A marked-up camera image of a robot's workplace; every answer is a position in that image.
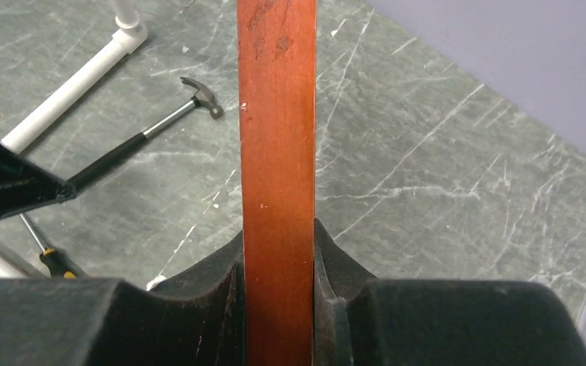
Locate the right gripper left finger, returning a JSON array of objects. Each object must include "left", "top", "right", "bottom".
[{"left": 0, "top": 236, "right": 245, "bottom": 365}]

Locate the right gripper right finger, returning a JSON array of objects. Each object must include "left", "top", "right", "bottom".
[{"left": 314, "top": 221, "right": 586, "bottom": 365}]

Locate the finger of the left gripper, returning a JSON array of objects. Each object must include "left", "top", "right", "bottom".
[{"left": 0, "top": 144, "right": 77, "bottom": 220}]

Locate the black yellow screwdriver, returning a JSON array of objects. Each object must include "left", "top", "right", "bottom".
[{"left": 19, "top": 213, "right": 86, "bottom": 278}]

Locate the red wooden picture frame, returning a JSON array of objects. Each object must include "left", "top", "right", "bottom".
[{"left": 237, "top": 1, "right": 317, "bottom": 365}]

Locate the white PVC pipe stand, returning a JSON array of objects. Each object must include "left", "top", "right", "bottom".
[{"left": 0, "top": 0, "right": 148, "bottom": 278}]

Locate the steel claw hammer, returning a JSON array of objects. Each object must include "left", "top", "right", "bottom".
[{"left": 68, "top": 76, "right": 224, "bottom": 191}]

